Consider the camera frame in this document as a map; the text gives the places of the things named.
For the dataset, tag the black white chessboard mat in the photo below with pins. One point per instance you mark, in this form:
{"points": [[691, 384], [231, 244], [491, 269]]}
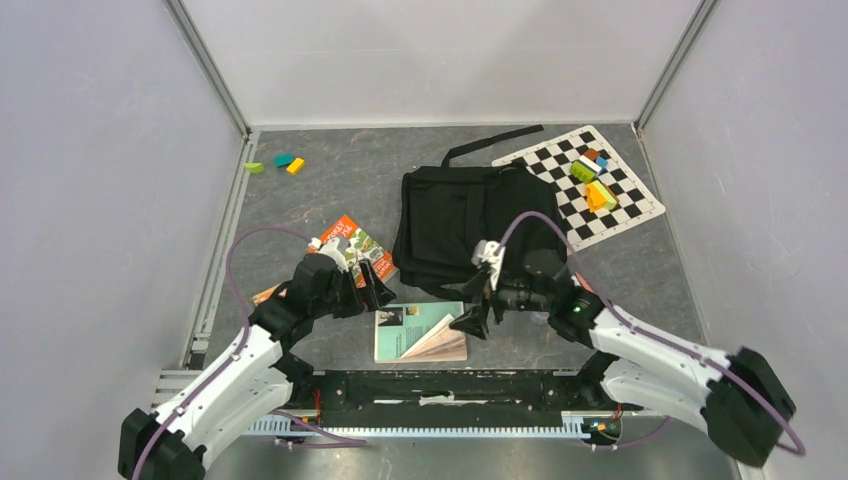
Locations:
{"points": [[551, 161]]}

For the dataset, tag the green white block stack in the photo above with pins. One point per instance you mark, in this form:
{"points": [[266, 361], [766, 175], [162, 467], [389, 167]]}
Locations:
{"points": [[585, 170]]}

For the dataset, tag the brown blue block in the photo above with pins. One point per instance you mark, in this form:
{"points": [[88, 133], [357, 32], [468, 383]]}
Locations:
{"points": [[596, 157]]}

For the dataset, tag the teal toy block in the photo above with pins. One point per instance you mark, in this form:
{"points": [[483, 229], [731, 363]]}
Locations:
{"points": [[283, 160]]}

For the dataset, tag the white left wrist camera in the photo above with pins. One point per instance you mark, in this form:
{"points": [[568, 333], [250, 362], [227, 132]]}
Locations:
{"points": [[335, 248]]}

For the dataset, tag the orange treehouse book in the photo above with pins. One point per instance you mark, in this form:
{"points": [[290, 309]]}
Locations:
{"points": [[360, 246]]}

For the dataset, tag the black student backpack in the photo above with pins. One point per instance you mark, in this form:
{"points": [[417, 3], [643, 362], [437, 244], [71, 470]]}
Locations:
{"points": [[447, 210]]}

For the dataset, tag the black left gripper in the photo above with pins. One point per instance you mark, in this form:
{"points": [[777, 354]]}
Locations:
{"points": [[360, 300]]}

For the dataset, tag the yellow toy block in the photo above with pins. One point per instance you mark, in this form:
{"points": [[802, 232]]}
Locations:
{"points": [[295, 166]]}

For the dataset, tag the aluminium frame rail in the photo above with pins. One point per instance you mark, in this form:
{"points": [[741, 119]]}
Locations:
{"points": [[202, 316]]}

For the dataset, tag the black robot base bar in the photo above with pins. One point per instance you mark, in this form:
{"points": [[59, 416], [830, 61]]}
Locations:
{"points": [[468, 398]]}

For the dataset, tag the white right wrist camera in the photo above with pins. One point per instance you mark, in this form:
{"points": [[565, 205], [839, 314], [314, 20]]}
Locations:
{"points": [[489, 254]]}

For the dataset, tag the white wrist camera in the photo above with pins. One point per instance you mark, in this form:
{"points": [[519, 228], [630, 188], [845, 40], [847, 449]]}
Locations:
{"points": [[489, 254], [335, 248]]}

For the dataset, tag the green half-round block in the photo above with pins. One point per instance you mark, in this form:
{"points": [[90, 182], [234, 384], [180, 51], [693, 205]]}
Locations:
{"points": [[254, 167]]}

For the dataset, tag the teal paperback book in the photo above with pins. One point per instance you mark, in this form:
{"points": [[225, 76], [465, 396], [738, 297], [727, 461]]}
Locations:
{"points": [[419, 332]]}

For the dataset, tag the orange green block stack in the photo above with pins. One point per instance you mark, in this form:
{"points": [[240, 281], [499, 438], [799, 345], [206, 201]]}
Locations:
{"points": [[600, 197]]}

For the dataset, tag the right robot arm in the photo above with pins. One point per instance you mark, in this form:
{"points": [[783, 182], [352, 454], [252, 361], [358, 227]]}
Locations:
{"points": [[736, 399]]}

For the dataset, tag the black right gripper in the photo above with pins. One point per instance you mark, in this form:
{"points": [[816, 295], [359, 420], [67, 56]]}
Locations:
{"points": [[474, 320]]}

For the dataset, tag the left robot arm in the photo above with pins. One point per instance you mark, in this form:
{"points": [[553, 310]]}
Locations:
{"points": [[182, 437]]}

